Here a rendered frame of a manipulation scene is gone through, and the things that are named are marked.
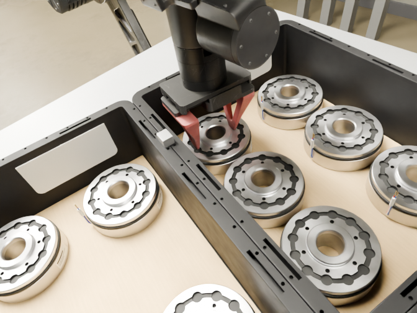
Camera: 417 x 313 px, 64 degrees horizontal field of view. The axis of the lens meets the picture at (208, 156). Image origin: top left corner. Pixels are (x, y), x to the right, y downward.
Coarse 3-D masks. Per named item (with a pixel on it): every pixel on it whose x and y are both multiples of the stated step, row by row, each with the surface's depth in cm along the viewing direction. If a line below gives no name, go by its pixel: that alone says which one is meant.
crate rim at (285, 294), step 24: (96, 120) 45; (144, 120) 43; (48, 144) 43; (0, 168) 42; (192, 192) 34; (216, 216) 32; (240, 240) 30; (264, 264) 28; (288, 288) 26; (288, 312) 26; (312, 312) 25
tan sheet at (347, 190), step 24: (264, 144) 51; (288, 144) 50; (384, 144) 47; (312, 168) 46; (312, 192) 44; (336, 192) 43; (360, 192) 43; (360, 216) 40; (384, 216) 40; (384, 240) 38; (408, 240) 38; (384, 264) 36; (408, 264) 36; (384, 288) 35; (360, 312) 33
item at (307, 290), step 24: (288, 24) 54; (336, 48) 48; (384, 72) 43; (408, 72) 42; (144, 96) 47; (192, 168) 36; (216, 192) 34; (240, 216) 31; (264, 240) 30; (288, 264) 28; (312, 288) 26; (408, 288) 26; (336, 312) 25; (384, 312) 24
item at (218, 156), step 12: (204, 120) 52; (216, 120) 51; (240, 120) 50; (240, 132) 49; (192, 144) 49; (228, 144) 48; (240, 144) 47; (204, 156) 47; (216, 156) 46; (228, 156) 46
